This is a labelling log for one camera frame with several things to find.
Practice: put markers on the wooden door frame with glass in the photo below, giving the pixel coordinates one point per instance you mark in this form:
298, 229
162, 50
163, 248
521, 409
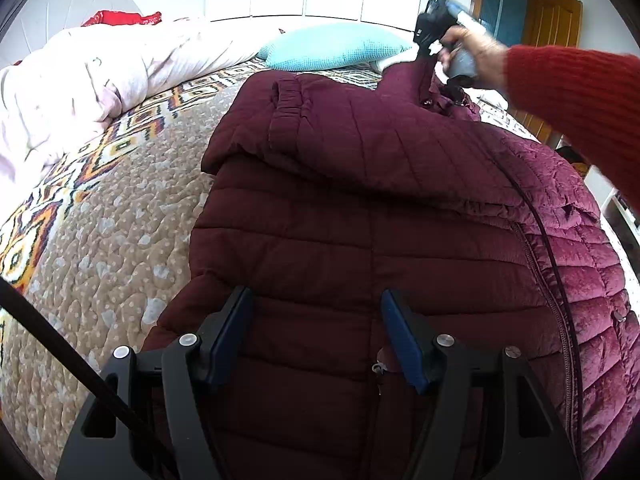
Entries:
505, 0

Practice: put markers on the white headboard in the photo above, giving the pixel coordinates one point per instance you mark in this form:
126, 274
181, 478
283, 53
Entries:
75, 2

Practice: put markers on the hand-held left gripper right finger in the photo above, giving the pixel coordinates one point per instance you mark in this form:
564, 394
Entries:
402, 340

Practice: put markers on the person's right forearm red sleeve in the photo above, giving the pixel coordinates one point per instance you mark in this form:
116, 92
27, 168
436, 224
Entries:
580, 105

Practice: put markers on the maroon quilted jacket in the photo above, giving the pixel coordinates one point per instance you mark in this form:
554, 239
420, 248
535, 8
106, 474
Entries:
360, 240

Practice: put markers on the pale pink duvet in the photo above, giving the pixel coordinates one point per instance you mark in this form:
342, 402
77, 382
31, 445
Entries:
90, 85

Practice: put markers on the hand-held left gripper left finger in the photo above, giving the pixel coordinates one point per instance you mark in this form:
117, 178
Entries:
231, 330

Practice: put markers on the wooden door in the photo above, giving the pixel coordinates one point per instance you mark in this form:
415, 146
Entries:
552, 45

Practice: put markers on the person's right hand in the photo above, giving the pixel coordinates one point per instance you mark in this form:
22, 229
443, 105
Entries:
477, 45

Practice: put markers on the patterned beige bed quilt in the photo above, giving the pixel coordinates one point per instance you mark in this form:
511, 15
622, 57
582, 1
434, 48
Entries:
110, 220

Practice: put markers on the white bedside cabinet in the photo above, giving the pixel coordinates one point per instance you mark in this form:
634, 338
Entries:
617, 200

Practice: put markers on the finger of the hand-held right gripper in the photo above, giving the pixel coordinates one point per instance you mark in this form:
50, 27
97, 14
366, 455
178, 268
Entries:
424, 35

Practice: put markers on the teal pillow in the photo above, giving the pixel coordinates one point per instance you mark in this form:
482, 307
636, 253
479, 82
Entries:
335, 47

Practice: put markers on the red cloth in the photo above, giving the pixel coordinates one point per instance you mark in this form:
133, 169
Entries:
122, 18

